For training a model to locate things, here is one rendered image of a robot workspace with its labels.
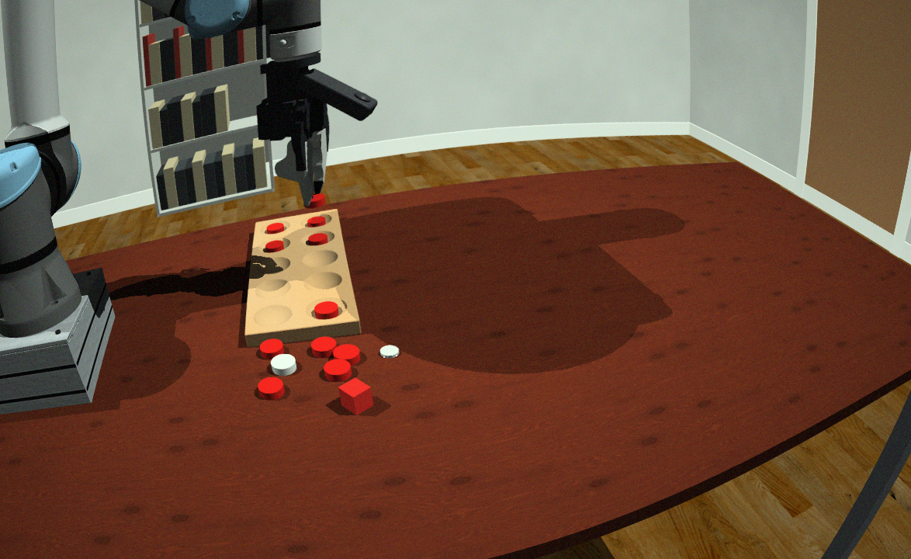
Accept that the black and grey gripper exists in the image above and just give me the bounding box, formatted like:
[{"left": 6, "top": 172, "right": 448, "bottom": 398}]
[{"left": 256, "top": 53, "right": 329, "bottom": 207}]

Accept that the tan tray with round pockets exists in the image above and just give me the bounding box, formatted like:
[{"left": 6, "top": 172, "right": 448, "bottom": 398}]
[{"left": 244, "top": 209, "right": 361, "bottom": 347}]

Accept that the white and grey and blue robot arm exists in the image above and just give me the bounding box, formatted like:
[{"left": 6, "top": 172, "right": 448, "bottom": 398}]
[{"left": 0, "top": 0, "right": 378, "bottom": 338}]

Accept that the red cube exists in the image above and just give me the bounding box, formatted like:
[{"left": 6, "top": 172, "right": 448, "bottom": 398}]
[{"left": 338, "top": 378, "right": 373, "bottom": 415}]

